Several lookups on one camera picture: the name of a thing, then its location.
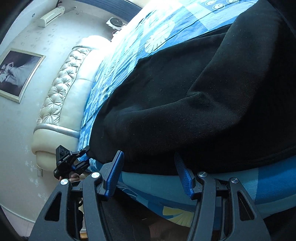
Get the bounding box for black pants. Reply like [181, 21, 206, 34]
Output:
[89, 1, 295, 175]

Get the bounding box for person's left hand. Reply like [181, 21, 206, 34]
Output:
[59, 173, 80, 185]

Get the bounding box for cream tufted leather headboard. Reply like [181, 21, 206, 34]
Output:
[31, 35, 111, 172]

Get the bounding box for framed wedding photo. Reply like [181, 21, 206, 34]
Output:
[1, 48, 46, 103]

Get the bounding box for blue patterned bed sheet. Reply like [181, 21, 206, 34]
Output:
[79, 1, 295, 226]

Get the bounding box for blue pleated curtain valance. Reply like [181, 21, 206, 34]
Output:
[79, 0, 142, 16]

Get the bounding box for white wall air conditioner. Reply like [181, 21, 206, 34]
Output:
[37, 6, 65, 28]

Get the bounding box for white round wall fan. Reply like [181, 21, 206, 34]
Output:
[106, 17, 125, 31]

